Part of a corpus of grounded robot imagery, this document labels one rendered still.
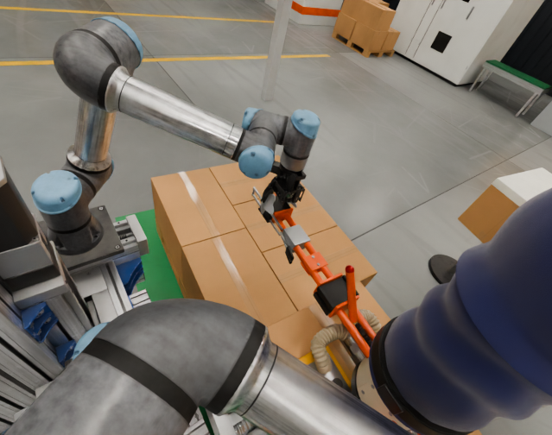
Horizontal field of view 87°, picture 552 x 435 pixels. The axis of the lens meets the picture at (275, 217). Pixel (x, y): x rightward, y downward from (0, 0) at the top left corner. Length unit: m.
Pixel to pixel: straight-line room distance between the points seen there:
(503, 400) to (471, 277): 0.17
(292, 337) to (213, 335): 0.63
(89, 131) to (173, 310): 0.72
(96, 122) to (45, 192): 0.23
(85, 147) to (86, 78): 0.33
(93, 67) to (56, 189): 0.41
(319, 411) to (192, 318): 0.15
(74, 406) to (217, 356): 0.11
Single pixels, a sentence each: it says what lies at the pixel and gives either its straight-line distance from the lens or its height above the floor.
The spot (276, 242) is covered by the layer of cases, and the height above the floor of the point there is 0.54.
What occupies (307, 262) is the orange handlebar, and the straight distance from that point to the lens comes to 0.87.
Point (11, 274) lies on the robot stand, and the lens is 0.79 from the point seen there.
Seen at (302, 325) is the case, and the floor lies 1.08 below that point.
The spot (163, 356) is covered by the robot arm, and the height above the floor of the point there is 1.64.
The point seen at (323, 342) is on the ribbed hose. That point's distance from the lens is 0.84.
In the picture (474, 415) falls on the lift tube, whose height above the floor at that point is 1.44.
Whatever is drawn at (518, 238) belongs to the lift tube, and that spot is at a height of 1.70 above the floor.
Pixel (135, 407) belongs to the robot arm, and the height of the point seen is 1.64.
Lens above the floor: 1.91
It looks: 46 degrees down
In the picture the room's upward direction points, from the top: 18 degrees clockwise
